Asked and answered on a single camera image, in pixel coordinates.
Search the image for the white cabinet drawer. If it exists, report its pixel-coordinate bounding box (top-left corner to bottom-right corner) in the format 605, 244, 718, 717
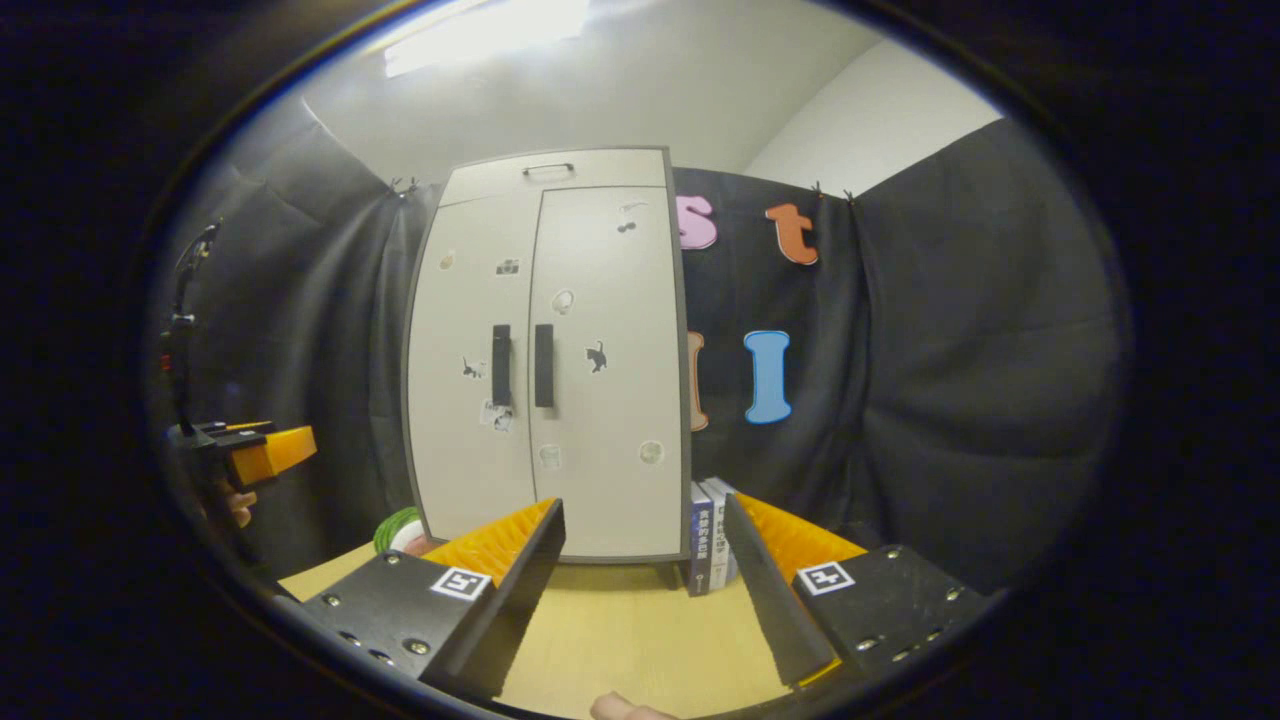
438, 148, 671, 208

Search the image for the dark blue book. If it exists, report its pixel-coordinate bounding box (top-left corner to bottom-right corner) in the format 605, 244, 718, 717
687, 482, 717, 598

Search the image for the ceiling light panel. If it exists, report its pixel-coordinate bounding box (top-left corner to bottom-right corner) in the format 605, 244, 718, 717
383, 0, 591, 79

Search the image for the white book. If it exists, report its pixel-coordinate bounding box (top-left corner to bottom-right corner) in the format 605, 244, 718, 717
703, 476, 743, 591

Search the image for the green pink plush toy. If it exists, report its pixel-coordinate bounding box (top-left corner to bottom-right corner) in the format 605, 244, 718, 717
372, 506, 436, 557

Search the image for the white shoe cabinet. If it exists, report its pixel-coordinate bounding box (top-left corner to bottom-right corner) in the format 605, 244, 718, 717
400, 146, 693, 591

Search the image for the white cabinet door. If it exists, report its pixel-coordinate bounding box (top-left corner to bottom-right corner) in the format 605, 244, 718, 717
402, 190, 546, 546
527, 185, 691, 561

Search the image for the black backdrop cloth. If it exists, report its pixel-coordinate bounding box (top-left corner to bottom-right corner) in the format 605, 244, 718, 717
150, 95, 1131, 601

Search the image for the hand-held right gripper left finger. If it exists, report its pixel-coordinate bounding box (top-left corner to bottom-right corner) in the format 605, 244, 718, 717
300, 497, 568, 701

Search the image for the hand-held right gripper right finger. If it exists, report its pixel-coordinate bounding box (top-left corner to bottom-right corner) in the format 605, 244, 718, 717
722, 492, 991, 691

